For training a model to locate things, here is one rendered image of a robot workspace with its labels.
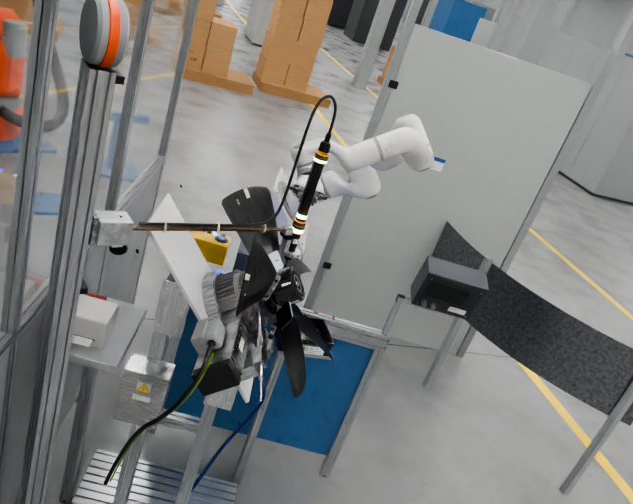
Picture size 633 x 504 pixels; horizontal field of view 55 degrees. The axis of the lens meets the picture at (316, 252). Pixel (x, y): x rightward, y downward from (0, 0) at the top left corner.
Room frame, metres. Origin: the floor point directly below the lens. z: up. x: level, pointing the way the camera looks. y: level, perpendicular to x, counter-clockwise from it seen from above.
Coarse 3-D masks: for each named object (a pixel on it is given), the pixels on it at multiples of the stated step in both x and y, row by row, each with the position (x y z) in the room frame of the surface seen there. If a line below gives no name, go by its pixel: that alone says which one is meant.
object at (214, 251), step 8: (192, 232) 2.17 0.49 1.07; (200, 232) 2.19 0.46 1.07; (200, 240) 2.14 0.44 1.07; (208, 240) 2.15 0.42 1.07; (216, 240) 2.17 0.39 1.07; (200, 248) 2.14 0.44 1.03; (208, 248) 2.14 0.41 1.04; (216, 248) 2.15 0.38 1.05; (224, 248) 2.15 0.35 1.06; (208, 256) 2.14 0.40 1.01; (216, 256) 2.15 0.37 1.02; (224, 256) 2.15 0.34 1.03
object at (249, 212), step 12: (240, 192) 1.84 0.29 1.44; (252, 192) 1.88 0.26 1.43; (264, 192) 1.93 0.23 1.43; (228, 204) 1.78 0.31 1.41; (252, 204) 1.85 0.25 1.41; (264, 204) 1.89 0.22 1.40; (228, 216) 1.76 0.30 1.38; (240, 216) 1.80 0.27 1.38; (252, 216) 1.83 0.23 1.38; (264, 216) 1.86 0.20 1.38; (252, 240) 1.79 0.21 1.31; (264, 240) 1.81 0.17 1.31; (276, 240) 1.85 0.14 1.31
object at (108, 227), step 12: (96, 216) 1.41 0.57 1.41; (108, 216) 1.45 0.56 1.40; (120, 216) 1.47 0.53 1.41; (96, 228) 1.41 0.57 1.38; (108, 228) 1.41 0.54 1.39; (120, 228) 1.44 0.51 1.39; (132, 228) 1.46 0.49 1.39; (96, 240) 1.40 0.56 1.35; (108, 240) 1.42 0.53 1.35; (120, 240) 1.44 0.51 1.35
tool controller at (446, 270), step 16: (432, 272) 2.23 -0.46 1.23; (448, 272) 2.27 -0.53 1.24; (464, 272) 2.30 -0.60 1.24; (480, 272) 2.34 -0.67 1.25; (416, 288) 2.28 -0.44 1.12; (432, 288) 2.24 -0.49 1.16; (448, 288) 2.24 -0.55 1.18; (464, 288) 2.24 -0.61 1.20; (480, 288) 2.25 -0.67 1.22; (416, 304) 2.27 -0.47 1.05; (432, 304) 2.25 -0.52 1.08; (448, 304) 2.27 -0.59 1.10; (464, 304) 2.27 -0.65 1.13
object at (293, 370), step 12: (288, 324) 1.67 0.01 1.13; (288, 336) 1.65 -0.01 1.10; (300, 336) 1.58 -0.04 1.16; (288, 348) 1.64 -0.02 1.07; (300, 348) 1.56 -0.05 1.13; (288, 360) 1.62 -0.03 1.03; (300, 360) 1.54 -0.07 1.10; (288, 372) 1.61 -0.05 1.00; (300, 372) 1.53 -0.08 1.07; (300, 384) 1.52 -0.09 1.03
